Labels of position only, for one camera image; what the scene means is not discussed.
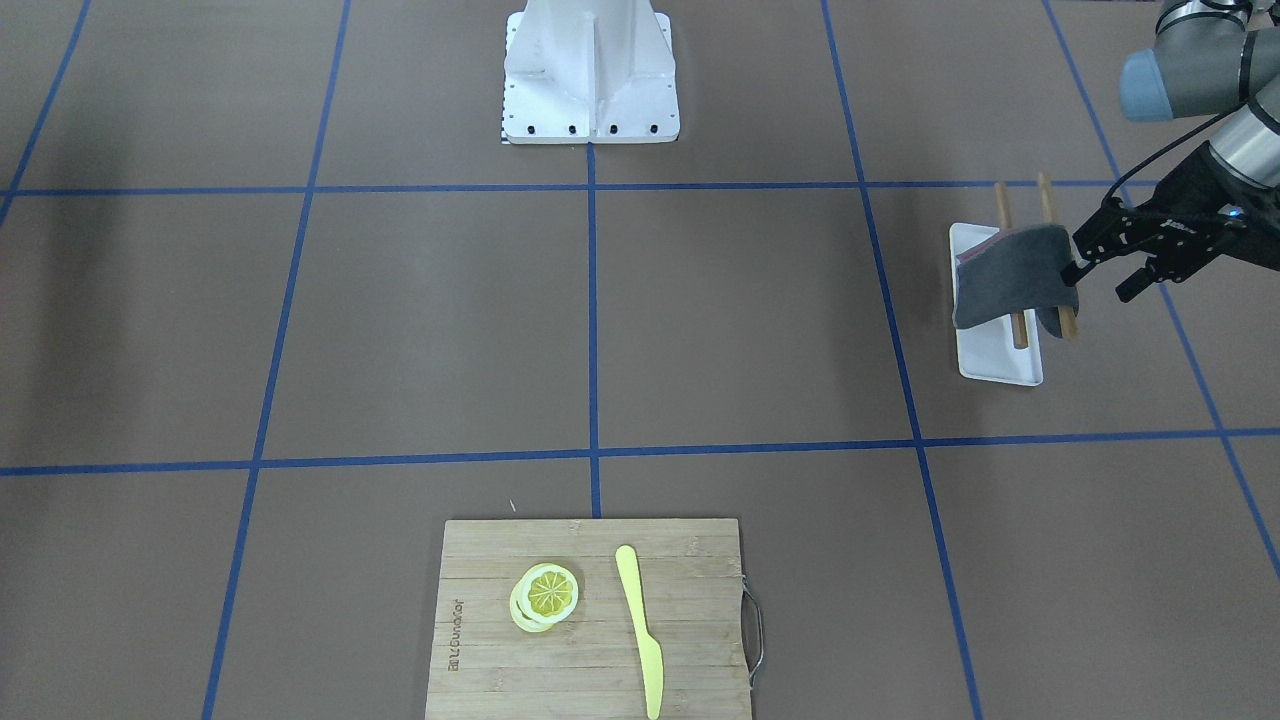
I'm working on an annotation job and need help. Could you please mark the yellow lemon slice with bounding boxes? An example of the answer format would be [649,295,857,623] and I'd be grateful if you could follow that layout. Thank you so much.
[508,562,580,633]

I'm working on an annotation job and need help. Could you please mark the white rectangular tray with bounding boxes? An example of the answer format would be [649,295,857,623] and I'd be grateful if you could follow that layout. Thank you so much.
[948,222,1044,387]

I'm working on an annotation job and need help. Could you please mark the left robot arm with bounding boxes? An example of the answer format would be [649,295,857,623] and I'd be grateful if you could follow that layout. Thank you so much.
[1060,1,1279,302]

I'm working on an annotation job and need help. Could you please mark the grey wiping cloth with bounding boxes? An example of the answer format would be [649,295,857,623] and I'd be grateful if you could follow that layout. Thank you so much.
[954,223,1080,340]

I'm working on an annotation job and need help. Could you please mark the yellow plastic knife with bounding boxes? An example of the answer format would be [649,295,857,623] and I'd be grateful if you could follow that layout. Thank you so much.
[614,544,666,719]

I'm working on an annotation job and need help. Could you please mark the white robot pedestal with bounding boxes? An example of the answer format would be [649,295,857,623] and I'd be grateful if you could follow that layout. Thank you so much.
[500,1,681,145]

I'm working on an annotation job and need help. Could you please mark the wooden towel rack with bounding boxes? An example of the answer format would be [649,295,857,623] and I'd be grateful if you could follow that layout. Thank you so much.
[995,170,1079,350]

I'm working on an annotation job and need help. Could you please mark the bamboo cutting board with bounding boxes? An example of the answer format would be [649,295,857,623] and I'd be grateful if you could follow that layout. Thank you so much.
[425,518,753,719]

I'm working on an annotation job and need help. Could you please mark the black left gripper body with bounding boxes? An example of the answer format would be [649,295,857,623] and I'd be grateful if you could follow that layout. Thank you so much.
[1138,142,1279,275]

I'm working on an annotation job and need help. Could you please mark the black braided cable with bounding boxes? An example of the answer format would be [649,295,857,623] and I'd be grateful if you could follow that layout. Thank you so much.
[1105,108,1231,217]

